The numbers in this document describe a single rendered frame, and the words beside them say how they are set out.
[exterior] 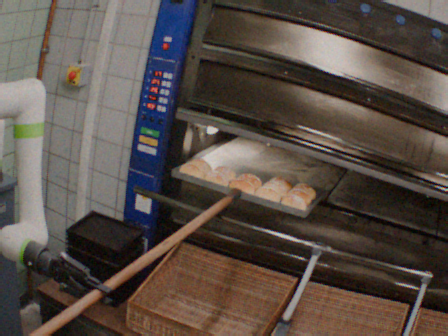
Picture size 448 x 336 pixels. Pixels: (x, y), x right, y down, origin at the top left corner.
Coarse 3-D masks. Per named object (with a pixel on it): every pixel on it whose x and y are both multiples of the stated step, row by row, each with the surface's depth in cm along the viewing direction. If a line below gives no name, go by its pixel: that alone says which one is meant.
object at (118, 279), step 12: (216, 204) 227; (228, 204) 234; (204, 216) 216; (192, 228) 206; (168, 240) 193; (180, 240) 198; (156, 252) 184; (132, 264) 173; (144, 264) 177; (120, 276) 165; (84, 300) 147; (96, 300) 151; (72, 312) 140; (48, 324) 131; (60, 324) 134
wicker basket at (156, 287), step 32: (192, 256) 274; (224, 256) 270; (160, 288) 269; (192, 288) 274; (224, 288) 270; (256, 288) 265; (288, 288) 261; (128, 320) 242; (160, 320) 235; (192, 320) 261; (224, 320) 266; (256, 320) 265
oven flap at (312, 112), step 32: (224, 64) 257; (192, 96) 259; (224, 96) 256; (256, 96) 252; (288, 96) 248; (320, 96) 244; (288, 128) 249; (320, 128) 243; (352, 128) 240; (384, 128) 236; (416, 128) 231; (416, 160) 230
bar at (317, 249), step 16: (144, 192) 237; (192, 208) 231; (240, 224) 225; (288, 240) 220; (304, 240) 219; (336, 256) 215; (352, 256) 212; (400, 272) 206; (416, 272) 204; (304, 288) 212; (416, 304) 199; (288, 320) 205
